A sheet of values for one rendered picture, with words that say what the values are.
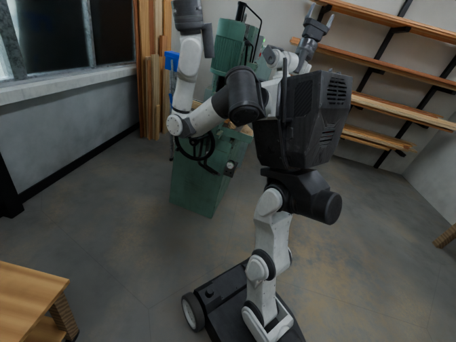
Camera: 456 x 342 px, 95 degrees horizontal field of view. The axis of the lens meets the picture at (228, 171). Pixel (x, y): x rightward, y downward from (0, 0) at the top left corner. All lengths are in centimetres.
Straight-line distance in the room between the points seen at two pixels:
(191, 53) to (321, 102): 42
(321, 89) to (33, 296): 117
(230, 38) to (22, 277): 151
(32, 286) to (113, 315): 58
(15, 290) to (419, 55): 467
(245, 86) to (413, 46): 383
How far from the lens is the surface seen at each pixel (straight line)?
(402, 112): 390
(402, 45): 428
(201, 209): 196
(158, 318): 155
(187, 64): 75
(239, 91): 63
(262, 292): 118
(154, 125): 301
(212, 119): 71
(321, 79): 67
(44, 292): 111
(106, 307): 160
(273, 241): 95
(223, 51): 151
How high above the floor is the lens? 145
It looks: 33 degrees down
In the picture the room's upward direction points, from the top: 16 degrees clockwise
